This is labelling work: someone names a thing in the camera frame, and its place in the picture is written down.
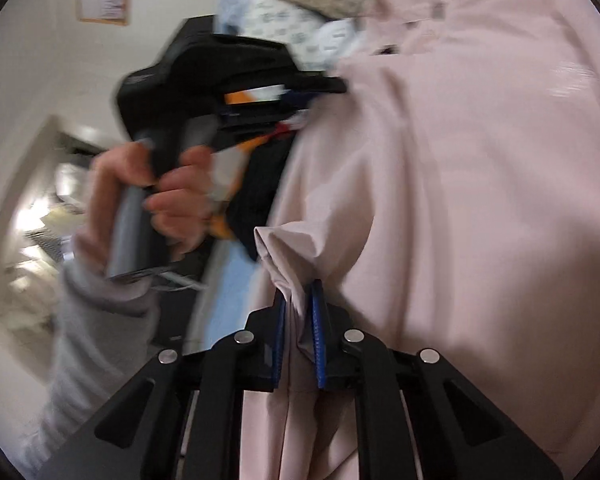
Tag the person's left forearm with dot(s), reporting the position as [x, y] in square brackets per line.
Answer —
[80, 360]

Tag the white floral pillow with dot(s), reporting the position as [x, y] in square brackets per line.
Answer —
[275, 25]

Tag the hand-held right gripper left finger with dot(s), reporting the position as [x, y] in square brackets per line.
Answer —
[279, 345]

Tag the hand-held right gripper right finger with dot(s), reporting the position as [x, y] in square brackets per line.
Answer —
[320, 345]

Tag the light blue bedsheet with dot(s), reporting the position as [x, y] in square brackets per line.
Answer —
[235, 285]

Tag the black garment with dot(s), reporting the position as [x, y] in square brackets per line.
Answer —
[260, 185]

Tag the person's left hand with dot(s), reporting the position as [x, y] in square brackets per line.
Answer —
[185, 195]

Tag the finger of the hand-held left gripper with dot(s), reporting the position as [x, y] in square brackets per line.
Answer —
[325, 85]
[260, 125]

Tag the pink hooded jacket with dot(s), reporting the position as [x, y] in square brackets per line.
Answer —
[455, 185]

